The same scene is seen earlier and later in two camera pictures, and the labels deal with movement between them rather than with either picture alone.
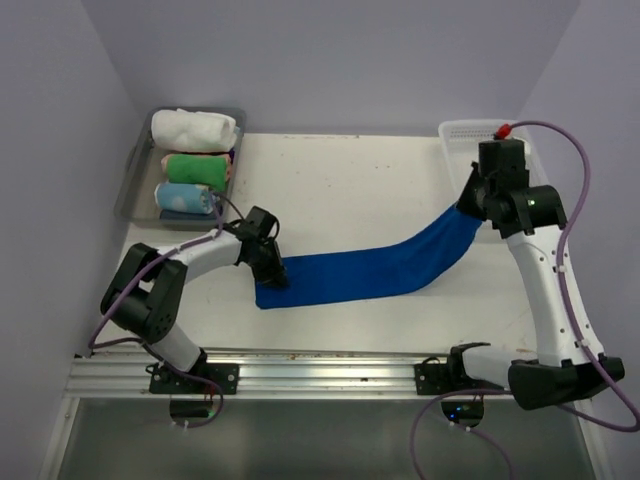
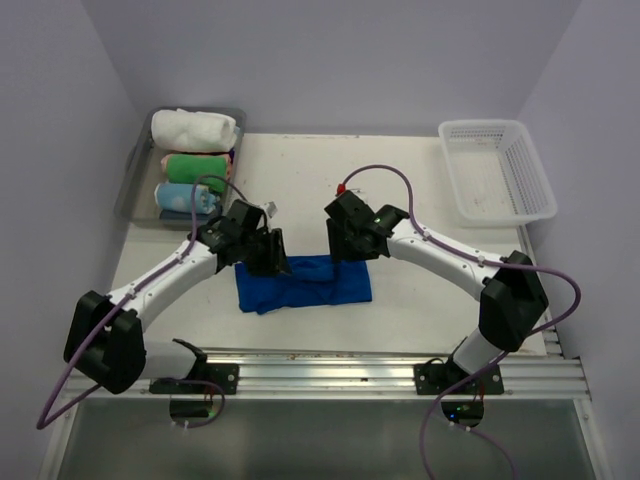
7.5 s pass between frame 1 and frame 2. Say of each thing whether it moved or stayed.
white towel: stayed
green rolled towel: stayed
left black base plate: stayed
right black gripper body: moved
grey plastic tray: stayed
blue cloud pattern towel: stayed
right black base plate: stayed
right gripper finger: moved
